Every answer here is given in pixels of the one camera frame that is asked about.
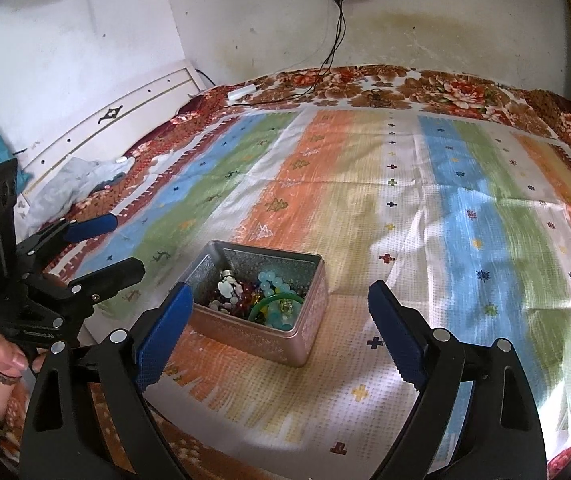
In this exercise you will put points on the person's left hand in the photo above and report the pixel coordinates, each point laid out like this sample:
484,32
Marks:
12,357

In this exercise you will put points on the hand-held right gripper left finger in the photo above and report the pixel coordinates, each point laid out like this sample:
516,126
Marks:
160,335

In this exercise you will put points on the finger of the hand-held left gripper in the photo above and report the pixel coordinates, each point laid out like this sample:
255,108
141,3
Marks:
90,226
115,272

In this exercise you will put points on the striped patterned blanket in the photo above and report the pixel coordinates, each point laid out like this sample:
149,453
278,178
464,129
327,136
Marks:
415,210

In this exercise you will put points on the metal tin box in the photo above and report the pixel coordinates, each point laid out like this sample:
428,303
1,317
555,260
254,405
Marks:
260,345

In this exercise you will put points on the floral bedsheet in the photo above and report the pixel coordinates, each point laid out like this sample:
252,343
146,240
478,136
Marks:
445,85

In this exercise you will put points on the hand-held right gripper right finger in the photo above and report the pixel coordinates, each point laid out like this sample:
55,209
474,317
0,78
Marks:
398,332

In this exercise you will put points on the green jade bangle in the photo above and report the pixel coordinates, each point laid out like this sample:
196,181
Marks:
260,305

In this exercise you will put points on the white adapter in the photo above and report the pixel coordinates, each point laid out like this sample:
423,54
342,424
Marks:
241,92

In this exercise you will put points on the white headboard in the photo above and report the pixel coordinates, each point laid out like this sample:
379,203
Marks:
130,110

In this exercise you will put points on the pale grey cloth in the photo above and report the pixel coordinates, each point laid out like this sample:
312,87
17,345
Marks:
75,180

